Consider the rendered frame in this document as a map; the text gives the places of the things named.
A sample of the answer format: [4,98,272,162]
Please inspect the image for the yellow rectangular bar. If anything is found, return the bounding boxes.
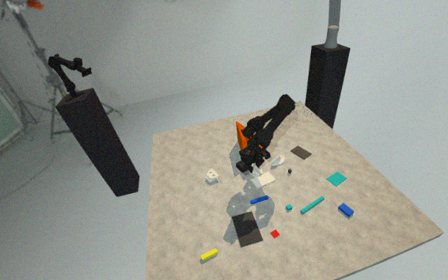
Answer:
[201,248,218,261]

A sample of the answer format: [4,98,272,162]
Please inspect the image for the teal flat square plate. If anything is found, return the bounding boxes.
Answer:
[327,172,347,186]

